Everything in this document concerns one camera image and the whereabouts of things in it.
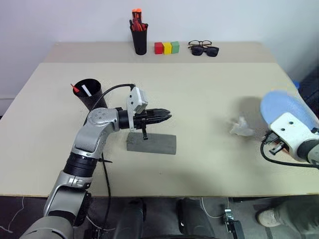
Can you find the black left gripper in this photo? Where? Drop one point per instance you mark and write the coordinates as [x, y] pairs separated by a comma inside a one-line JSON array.
[[140, 120]]

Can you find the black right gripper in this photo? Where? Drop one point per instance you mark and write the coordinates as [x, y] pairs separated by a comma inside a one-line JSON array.
[[272, 141]]

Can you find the blue plate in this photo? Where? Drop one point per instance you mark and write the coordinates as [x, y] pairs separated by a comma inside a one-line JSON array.
[[284, 104]]

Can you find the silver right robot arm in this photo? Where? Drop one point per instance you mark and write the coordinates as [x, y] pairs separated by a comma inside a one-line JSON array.
[[310, 149]]

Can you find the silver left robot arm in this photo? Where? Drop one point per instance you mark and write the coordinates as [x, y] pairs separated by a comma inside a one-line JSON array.
[[84, 139]]

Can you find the wide black cup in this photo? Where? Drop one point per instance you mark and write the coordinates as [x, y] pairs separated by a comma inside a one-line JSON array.
[[92, 95]]

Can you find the tall black cup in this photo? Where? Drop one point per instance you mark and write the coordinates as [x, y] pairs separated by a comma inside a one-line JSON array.
[[139, 41]]

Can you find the grey foam block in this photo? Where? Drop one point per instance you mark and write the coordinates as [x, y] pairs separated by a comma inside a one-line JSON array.
[[155, 144]]

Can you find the red wooden block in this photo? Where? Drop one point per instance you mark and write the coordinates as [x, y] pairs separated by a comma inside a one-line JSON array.
[[158, 48]]

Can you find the yellow wooden block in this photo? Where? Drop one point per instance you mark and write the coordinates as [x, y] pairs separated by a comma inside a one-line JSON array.
[[167, 48]]

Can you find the dark chair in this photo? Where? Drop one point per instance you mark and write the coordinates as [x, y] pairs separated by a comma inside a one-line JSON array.
[[310, 84]]

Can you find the green wooden block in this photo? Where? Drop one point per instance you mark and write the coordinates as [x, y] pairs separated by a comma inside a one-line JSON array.
[[175, 47]]

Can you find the person's white shoe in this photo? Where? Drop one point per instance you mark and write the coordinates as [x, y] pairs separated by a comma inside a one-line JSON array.
[[267, 217]]

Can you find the person's grey trouser leg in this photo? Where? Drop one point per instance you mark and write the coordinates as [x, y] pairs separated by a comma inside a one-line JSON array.
[[297, 214]]

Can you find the black sunglasses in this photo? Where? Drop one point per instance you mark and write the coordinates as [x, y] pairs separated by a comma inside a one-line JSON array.
[[205, 51]]

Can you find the black marker with white label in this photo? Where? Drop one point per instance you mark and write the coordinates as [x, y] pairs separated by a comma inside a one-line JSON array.
[[85, 90]]

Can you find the red marker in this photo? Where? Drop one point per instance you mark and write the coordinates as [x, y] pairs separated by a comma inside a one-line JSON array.
[[144, 27], [136, 25], [74, 88]]

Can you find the black floor pedal device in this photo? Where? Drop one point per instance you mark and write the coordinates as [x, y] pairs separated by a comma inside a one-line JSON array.
[[233, 224]]

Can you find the orange capped marker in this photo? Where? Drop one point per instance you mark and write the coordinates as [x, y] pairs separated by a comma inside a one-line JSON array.
[[136, 15]]

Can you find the dark rounded shape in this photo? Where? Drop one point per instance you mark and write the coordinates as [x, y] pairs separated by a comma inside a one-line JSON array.
[[193, 219], [130, 220]]

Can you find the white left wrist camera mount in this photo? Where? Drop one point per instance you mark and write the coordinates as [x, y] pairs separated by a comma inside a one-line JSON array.
[[136, 99]]

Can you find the thin brown frame glasses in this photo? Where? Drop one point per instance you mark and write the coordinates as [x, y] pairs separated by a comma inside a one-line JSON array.
[[197, 43]]

